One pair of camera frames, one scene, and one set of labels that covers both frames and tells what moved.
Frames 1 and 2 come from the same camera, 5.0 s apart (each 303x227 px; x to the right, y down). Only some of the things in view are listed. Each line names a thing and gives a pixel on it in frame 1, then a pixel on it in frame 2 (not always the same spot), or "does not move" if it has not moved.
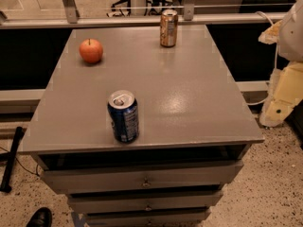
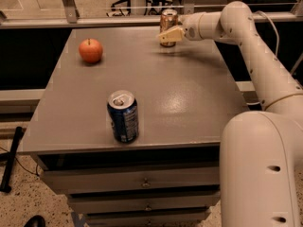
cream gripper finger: x=274 y=112 → x=174 y=34
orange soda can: x=169 y=28 does not move
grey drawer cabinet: x=193 y=136 does not move
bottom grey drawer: x=192 y=218 does not move
